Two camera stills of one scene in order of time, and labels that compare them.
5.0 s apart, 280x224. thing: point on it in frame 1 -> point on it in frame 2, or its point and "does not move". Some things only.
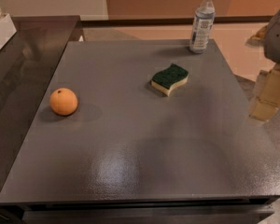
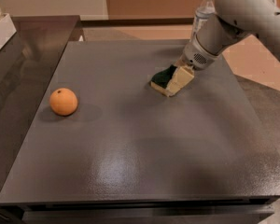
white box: [1, 35] does not move
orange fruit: [63, 102] does not move
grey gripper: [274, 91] -> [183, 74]
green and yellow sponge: [163, 79] does not move
